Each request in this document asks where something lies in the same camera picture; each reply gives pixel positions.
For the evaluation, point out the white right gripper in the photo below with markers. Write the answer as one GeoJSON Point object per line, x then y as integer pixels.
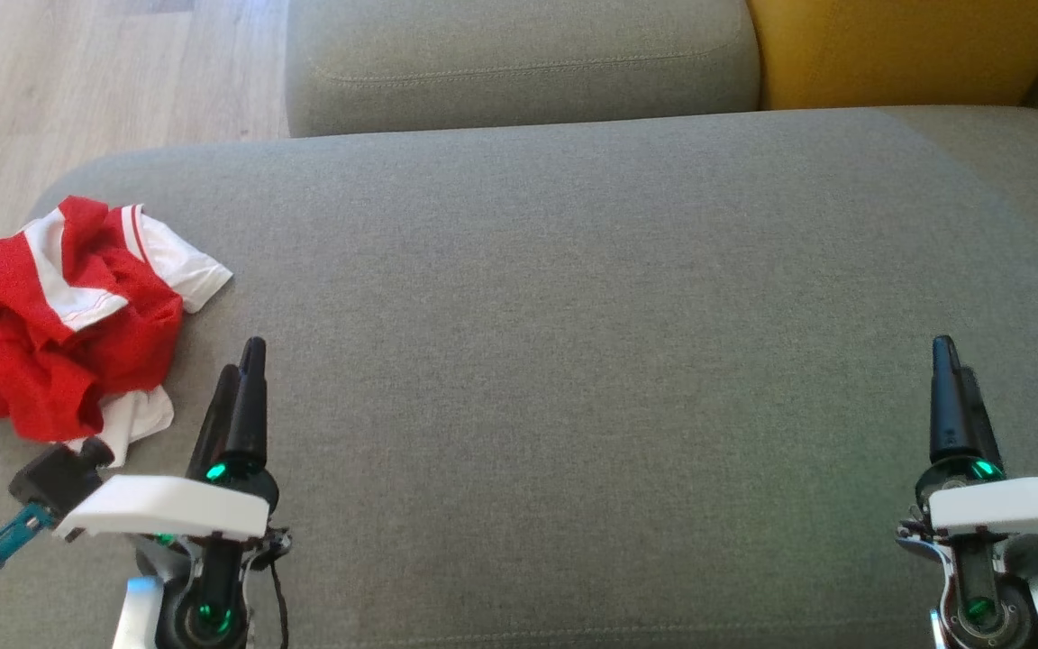
{"type": "Point", "coordinates": [1006, 505]}

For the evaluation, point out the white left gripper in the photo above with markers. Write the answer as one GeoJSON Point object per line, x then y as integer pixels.
{"type": "Point", "coordinates": [168, 505]}

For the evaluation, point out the red white-sleeved jersey shirt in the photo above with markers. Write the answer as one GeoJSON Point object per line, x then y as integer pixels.
{"type": "Point", "coordinates": [41, 388]}

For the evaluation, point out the grey sofa seat cushion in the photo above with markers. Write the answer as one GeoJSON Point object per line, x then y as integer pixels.
{"type": "Point", "coordinates": [573, 315]}

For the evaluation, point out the yellow sofa back cushion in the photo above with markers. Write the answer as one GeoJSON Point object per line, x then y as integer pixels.
{"type": "Point", "coordinates": [906, 50]}

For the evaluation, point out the grey sofa back cushion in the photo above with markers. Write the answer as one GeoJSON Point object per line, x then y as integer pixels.
{"type": "Point", "coordinates": [519, 63]}

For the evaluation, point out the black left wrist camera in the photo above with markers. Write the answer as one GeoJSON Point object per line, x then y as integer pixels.
{"type": "Point", "coordinates": [55, 478]}

